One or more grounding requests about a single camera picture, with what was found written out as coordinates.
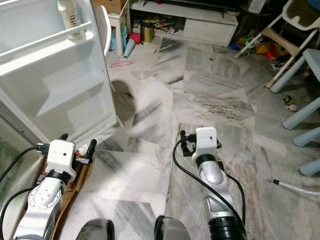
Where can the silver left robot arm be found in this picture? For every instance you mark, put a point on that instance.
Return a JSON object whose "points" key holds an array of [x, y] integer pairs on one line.
{"points": [[40, 202]]}

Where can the white fridge door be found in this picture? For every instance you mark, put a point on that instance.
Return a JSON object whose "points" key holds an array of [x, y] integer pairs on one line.
{"points": [[60, 95]]}

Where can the red brick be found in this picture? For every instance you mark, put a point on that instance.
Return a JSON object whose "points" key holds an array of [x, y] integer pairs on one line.
{"points": [[46, 170]]}

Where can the brown wooden board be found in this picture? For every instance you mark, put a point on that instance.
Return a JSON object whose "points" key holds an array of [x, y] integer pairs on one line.
{"points": [[70, 200]]}

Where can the grey robot left leg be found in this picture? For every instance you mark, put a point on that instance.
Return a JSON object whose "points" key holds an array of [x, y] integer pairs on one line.
{"points": [[95, 231]]}

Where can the grey robot leg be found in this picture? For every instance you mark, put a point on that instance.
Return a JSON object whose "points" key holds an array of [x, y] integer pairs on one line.
{"points": [[95, 231], [175, 230]]}

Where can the grey robot right leg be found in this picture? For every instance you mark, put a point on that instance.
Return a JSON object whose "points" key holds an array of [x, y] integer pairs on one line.
{"points": [[175, 230]]}

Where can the pale blue cylinder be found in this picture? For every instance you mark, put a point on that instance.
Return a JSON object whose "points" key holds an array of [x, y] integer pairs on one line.
{"points": [[129, 48]]}

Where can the small black yellow toy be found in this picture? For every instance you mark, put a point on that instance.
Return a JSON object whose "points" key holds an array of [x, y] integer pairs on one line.
{"points": [[290, 103]]}

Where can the gold metal can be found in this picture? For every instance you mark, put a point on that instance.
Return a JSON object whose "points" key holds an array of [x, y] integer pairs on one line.
{"points": [[148, 33]]}

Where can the red ball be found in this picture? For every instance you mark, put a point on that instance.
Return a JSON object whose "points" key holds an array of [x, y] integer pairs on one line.
{"points": [[134, 38]]}

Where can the white low cabinet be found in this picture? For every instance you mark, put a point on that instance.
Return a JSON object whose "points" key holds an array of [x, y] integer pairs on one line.
{"points": [[207, 27]]}

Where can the white rod with black tip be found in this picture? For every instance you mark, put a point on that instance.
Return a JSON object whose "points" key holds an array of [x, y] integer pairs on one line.
{"points": [[297, 187]]}

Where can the pale blue table leg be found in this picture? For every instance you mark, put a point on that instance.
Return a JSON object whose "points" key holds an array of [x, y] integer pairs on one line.
{"points": [[310, 168], [307, 137], [287, 75], [302, 114]]}

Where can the clear plastic bottle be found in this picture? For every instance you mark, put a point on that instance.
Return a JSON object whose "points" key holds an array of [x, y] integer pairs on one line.
{"points": [[72, 20]]}

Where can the white plastic chair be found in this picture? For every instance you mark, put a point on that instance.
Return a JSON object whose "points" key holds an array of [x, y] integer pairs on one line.
{"points": [[115, 30]]}

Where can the yellow plush toy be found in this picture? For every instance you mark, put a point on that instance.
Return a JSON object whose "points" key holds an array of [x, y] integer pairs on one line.
{"points": [[270, 50]]}

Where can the white wooden-legged high chair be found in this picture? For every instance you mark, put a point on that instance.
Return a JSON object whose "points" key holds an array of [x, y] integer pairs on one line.
{"points": [[282, 42]]}

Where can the brown cardboard box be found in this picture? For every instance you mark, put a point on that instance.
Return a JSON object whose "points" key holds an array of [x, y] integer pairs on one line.
{"points": [[110, 5]]}

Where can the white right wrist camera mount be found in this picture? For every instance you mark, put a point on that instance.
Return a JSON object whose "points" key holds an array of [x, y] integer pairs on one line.
{"points": [[206, 141]]}

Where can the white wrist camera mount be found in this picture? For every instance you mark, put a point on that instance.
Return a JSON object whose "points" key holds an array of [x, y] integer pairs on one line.
{"points": [[61, 156], [206, 141]]}

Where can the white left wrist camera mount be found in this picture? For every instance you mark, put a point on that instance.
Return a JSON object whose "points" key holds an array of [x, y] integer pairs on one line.
{"points": [[61, 156]]}

